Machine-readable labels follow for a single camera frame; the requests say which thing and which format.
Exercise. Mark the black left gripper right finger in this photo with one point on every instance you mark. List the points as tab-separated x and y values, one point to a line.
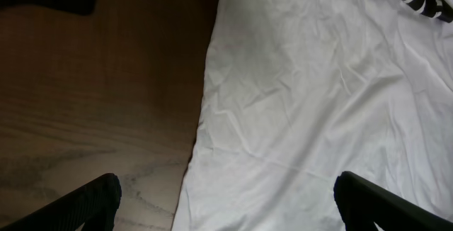
364	206

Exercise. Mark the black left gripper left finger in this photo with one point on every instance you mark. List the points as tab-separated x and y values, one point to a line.
90	207

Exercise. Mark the white printed t-shirt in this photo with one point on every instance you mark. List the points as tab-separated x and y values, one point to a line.
298	91

